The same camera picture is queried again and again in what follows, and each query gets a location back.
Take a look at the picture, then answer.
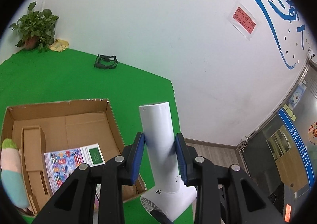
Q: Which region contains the yellow cloth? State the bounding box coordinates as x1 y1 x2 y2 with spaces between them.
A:
49 39 69 52

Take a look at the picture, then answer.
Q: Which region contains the red wall notice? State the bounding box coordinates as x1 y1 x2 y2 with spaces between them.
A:
227 0 260 40

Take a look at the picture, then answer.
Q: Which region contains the large open cardboard box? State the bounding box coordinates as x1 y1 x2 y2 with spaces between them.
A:
0 98 147 217

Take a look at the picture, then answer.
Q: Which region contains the black wire bottle cage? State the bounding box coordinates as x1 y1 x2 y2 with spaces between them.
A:
94 54 118 69

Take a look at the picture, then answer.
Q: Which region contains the pink and blue plush toy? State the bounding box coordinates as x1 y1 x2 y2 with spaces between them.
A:
1 139 30 209

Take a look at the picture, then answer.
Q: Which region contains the colourful board game box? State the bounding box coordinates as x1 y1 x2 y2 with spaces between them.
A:
43 143 106 196

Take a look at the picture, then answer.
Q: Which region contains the white handheld fan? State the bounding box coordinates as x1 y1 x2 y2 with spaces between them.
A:
139 102 197 222

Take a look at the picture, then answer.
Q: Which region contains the green table cloth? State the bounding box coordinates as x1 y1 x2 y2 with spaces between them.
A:
0 47 194 224

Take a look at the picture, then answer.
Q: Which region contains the potted plant in brown pot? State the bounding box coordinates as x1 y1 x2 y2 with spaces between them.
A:
9 1 59 52

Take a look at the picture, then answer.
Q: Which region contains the narrow brown cardboard tray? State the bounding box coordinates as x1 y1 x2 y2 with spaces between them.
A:
20 126 53 215

